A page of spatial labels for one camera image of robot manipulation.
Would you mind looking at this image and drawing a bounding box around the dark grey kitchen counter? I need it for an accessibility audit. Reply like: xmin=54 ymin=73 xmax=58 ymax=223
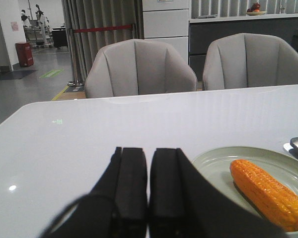
xmin=189 ymin=13 xmax=298 ymax=81

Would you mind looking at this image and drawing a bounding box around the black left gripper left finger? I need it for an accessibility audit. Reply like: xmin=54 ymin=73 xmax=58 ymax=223
xmin=40 ymin=147 xmax=148 ymax=238

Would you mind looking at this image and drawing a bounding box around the red bin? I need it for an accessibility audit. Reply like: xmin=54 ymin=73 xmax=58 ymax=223
xmin=15 ymin=42 xmax=34 ymax=67

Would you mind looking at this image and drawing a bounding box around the orange corn cob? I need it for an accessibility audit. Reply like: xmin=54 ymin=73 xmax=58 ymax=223
xmin=229 ymin=159 xmax=298 ymax=232

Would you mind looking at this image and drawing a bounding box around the left grey upholstered chair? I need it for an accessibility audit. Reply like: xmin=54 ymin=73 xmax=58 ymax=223
xmin=85 ymin=39 xmax=197 ymax=98

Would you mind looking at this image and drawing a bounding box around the white drawer cabinet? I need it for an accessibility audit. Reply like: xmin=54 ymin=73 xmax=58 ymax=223
xmin=142 ymin=0 xmax=189 ymax=61

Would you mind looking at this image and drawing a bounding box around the grey upholstered chair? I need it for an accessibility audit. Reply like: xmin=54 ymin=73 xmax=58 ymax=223
xmin=85 ymin=39 xmax=197 ymax=98
xmin=203 ymin=33 xmax=298 ymax=90

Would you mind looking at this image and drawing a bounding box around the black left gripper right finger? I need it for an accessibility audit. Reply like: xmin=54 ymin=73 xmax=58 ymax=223
xmin=149 ymin=148 xmax=287 ymax=238

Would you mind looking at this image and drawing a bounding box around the red barrier belt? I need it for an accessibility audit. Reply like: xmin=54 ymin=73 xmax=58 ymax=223
xmin=73 ymin=24 xmax=133 ymax=33

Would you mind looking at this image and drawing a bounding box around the pink wall notice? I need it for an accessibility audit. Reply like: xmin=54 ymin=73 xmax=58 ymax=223
xmin=11 ymin=21 xmax=19 ymax=32

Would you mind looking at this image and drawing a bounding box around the right grey upholstered chair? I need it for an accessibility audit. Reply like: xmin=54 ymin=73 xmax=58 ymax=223
xmin=203 ymin=33 xmax=298 ymax=90

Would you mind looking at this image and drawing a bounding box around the pale green plate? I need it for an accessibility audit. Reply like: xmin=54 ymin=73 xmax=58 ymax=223
xmin=193 ymin=146 xmax=298 ymax=238

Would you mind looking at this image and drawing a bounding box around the fruit bowl on counter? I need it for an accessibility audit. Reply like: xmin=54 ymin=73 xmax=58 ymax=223
xmin=246 ymin=2 xmax=266 ymax=16

